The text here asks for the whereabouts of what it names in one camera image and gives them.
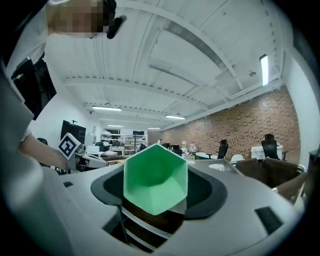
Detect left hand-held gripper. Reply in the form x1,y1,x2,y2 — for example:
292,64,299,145
58,132,110,174

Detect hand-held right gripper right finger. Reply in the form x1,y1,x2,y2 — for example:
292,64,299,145
154,166,305,256

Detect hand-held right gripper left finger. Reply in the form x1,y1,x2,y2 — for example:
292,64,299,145
7,161,156,256

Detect steel service cart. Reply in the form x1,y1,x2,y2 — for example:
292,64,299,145
109,157,308,252

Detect green faceted cup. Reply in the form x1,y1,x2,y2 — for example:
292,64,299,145
123,143,188,216

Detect person's left forearm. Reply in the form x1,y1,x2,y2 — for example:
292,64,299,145
18,133,69,173

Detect white storage shelves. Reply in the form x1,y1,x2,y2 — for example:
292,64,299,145
99,133,149,154

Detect black office chair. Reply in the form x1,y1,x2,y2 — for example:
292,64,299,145
216,139,230,160

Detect black chest harness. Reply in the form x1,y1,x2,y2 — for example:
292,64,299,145
11,56,58,121

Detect person's grey shirt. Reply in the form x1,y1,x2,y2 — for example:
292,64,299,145
0,0,50,161

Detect person's head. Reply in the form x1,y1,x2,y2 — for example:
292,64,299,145
46,0,117,40

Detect black wall screen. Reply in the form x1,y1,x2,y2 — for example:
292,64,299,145
60,119,87,146

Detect black head-mounted camera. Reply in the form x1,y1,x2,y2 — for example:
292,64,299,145
106,0,128,40

